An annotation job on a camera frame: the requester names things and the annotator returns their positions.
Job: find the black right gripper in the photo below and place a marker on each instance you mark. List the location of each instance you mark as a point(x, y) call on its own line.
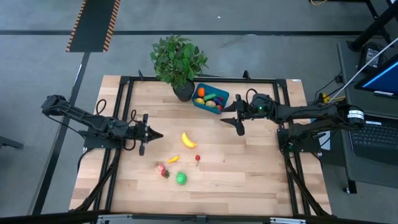
point(250, 115)

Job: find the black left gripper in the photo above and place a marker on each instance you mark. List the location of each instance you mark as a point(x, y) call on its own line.
point(138, 132)

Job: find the red toy tomato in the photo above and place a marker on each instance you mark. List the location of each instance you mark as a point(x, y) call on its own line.
point(219, 107)

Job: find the brown toy potato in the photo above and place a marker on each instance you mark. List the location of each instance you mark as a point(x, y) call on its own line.
point(210, 104)

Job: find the green toy cucumber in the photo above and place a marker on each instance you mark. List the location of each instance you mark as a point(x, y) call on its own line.
point(210, 97)

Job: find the small yellow toy pepper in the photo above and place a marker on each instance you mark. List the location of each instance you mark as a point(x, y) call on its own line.
point(173, 159)

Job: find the yellow toy banana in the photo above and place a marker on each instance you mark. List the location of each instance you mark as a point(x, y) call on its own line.
point(188, 140)

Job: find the yellow toy lemon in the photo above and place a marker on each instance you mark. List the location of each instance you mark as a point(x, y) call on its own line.
point(199, 101)

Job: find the orange toy pumpkin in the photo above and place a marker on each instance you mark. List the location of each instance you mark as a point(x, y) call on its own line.
point(201, 92)

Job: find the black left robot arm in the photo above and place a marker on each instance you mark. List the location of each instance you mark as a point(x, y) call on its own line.
point(90, 119)

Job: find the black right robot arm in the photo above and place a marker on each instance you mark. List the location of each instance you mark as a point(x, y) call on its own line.
point(311, 113)

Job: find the teal plastic tupperware container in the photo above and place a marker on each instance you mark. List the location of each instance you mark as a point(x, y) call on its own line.
point(217, 91)

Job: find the small pink toy produce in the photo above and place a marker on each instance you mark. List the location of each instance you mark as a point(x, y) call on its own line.
point(160, 168)

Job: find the red toy strawberry green leaves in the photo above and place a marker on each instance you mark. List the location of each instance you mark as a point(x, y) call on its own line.
point(164, 173)

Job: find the small red toy cherry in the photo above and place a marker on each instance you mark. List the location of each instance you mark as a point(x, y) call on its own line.
point(197, 158)

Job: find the green round toy cabbage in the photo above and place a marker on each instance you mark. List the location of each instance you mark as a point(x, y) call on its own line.
point(181, 178)

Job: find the green potted plant black pot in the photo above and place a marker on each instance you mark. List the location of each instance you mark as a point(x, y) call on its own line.
point(177, 59)

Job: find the yellow power plug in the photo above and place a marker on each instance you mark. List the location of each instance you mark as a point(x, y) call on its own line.
point(325, 98)

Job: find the black mat orange striped edges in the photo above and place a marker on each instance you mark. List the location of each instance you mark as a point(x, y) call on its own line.
point(93, 25)

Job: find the black horizontal beam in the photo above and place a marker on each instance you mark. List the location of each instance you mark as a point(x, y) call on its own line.
point(46, 218)

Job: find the grey floor stand foot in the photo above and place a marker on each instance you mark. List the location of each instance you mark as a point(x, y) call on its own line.
point(9, 143)

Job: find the grey side desk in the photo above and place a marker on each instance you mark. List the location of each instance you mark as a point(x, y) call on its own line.
point(367, 174)

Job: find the black power adapter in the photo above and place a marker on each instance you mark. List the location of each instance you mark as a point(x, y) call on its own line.
point(370, 57)

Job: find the black laptop keyboard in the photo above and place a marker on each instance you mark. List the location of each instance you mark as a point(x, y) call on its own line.
point(379, 140)

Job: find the monitor with blue screen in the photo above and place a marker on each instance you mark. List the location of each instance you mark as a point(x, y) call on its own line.
point(385, 79)

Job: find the black stand leg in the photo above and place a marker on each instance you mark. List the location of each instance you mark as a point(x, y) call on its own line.
point(373, 27)

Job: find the black aluminium table frame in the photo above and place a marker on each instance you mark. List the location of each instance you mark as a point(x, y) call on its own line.
point(230, 80)

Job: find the silver metal bracket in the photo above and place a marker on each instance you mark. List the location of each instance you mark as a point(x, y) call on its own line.
point(287, 221)
point(115, 219)

